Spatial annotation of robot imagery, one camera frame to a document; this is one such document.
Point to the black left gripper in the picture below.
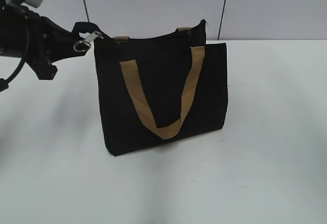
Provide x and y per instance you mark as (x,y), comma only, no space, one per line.
(38,41)

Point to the silver zipper pull with ring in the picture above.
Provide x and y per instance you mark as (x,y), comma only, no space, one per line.
(84,45)

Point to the black bag with tan handles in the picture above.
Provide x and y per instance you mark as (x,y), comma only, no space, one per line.
(159,90)

